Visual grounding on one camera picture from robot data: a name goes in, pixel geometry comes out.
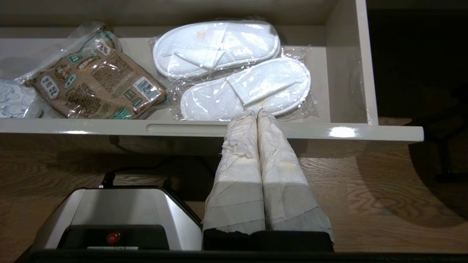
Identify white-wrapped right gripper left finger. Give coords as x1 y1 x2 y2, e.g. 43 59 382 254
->
203 110 266 234

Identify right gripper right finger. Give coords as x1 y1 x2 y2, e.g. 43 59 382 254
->
257 110 335 243

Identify bagged white slippers showing straps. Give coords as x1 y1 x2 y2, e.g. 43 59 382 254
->
170 46 319 122

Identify wide cream cabinet drawer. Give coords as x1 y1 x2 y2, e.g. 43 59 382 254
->
0 0 424 142

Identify brown printed snack packet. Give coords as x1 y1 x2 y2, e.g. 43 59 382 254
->
15 21 168 120

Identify white blue-patterned tissue packet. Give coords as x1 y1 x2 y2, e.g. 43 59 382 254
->
0 79 45 118

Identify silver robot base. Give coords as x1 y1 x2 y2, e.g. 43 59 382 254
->
29 186 203 252

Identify bagged white slippers showing soles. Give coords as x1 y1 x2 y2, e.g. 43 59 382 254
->
150 18 282 81

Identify white handwritten label sticker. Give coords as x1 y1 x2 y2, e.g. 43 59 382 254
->
87 246 139 251

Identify black metal chair base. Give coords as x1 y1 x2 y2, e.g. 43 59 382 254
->
404 84 468 183

